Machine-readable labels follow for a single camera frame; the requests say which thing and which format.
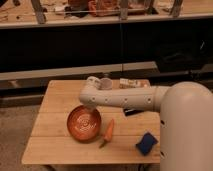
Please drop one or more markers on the orange ceramic bowl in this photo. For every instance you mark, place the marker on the orange ceramic bowl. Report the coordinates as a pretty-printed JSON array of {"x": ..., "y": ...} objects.
[{"x": 84, "y": 125}]

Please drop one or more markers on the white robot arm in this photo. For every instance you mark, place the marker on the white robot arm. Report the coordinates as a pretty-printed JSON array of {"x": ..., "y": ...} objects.
[{"x": 186, "y": 119}]

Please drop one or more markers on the black rectangular device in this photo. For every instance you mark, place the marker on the black rectangular device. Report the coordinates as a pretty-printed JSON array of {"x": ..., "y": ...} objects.
[{"x": 129, "y": 112}]

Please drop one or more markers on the orange carrot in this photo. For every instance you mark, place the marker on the orange carrot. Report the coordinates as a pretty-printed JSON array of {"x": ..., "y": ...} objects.
[{"x": 108, "y": 134}]

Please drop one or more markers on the wooden table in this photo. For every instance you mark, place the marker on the wooden table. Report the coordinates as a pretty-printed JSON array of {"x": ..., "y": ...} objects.
[{"x": 51, "y": 143}]

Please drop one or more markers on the blue sponge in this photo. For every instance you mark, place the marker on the blue sponge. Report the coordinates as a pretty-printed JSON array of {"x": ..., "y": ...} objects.
[{"x": 146, "y": 144}]

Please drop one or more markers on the long background workbench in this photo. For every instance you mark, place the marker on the long background workbench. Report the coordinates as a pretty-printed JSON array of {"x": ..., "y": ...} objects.
[{"x": 52, "y": 13}]

